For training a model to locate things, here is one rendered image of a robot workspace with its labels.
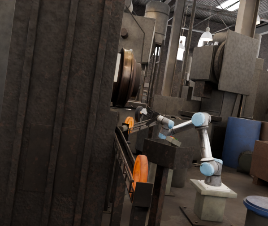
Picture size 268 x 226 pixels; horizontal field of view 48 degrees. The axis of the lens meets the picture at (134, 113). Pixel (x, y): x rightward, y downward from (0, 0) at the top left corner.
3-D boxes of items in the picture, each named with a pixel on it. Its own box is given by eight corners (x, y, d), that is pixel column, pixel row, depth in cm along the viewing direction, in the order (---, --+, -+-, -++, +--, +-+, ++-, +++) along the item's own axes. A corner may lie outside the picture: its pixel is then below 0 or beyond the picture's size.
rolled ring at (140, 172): (146, 146, 139) (139, 145, 138) (149, 175, 123) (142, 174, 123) (137, 176, 148) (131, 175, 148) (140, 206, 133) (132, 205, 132)
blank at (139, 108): (135, 106, 282) (138, 106, 281) (141, 105, 297) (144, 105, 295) (134, 122, 285) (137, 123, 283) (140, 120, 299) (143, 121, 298)
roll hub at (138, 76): (131, 97, 228) (137, 60, 226) (126, 96, 255) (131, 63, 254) (138, 98, 229) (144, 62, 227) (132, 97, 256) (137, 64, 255)
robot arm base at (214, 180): (218, 181, 275) (220, 171, 274) (223, 187, 260) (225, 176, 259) (202, 180, 275) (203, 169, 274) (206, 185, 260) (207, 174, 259)
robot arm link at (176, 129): (212, 110, 272) (168, 127, 300) (207, 110, 263) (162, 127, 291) (216, 122, 270) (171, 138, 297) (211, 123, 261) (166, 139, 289)
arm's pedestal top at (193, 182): (221, 186, 286) (221, 182, 285) (236, 198, 254) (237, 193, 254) (188, 183, 281) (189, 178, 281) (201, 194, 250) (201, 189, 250)
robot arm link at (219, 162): (222, 173, 268) (225, 158, 267) (217, 176, 257) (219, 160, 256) (210, 170, 275) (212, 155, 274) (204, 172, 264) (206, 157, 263)
